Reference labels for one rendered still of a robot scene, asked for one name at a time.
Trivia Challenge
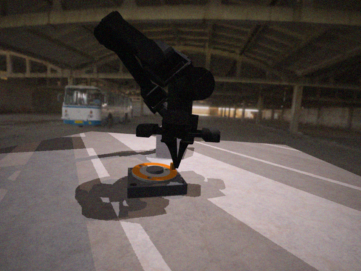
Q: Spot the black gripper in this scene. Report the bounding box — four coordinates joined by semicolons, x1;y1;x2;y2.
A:
136;101;221;169

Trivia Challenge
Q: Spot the orange round plate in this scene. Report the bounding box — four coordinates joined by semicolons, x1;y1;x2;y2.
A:
132;162;177;183

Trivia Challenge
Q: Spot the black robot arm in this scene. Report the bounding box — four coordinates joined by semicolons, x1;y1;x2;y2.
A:
94;11;215;139

